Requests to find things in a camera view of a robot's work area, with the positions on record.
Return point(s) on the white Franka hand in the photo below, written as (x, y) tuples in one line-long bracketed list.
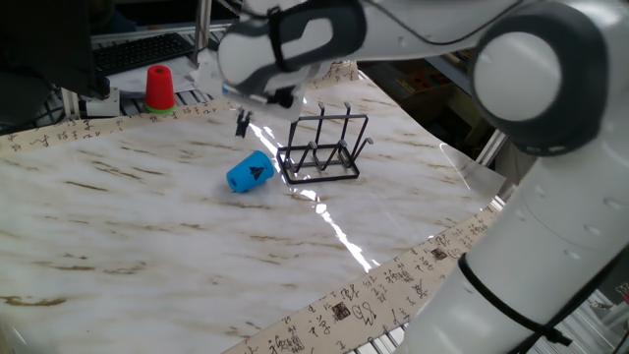
[(295, 105)]

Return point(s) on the black computer keyboard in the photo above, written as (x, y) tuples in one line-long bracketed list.
[(137, 51)]

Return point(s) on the colourful puzzle board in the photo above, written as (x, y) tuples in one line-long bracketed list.
[(422, 81)]

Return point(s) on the upright aluminium profile post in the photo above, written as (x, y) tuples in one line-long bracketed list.
[(200, 29)]

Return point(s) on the crumpled white tissue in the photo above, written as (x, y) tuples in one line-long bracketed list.
[(204, 78)]

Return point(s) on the green plastic cup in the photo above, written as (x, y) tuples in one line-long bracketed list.
[(159, 111)]

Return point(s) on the grey metal shelf beam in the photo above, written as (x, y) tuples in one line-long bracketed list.
[(452, 71)]

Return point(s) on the glossy marble pattern mat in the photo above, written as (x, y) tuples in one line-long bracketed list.
[(147, 246)]

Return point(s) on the blue plastic cup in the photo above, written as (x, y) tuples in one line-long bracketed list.
[(248, 172)]

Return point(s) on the black computer monitor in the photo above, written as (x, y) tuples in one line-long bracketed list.
[(44, 44)]

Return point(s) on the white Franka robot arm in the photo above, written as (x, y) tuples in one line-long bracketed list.
[(540, 246)]

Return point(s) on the slanted aluminium profile post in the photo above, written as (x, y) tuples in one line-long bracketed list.
[(491, 147)]

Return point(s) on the beige calligraphy print paper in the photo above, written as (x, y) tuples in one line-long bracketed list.
[(344, 310)]

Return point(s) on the red plastic cup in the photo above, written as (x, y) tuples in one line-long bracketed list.
[(159, 86)]

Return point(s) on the white paper sheet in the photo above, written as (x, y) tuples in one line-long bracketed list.
[(128, 81)]

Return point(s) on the white power adapter box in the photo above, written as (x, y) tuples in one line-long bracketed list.
[(103, 105)]

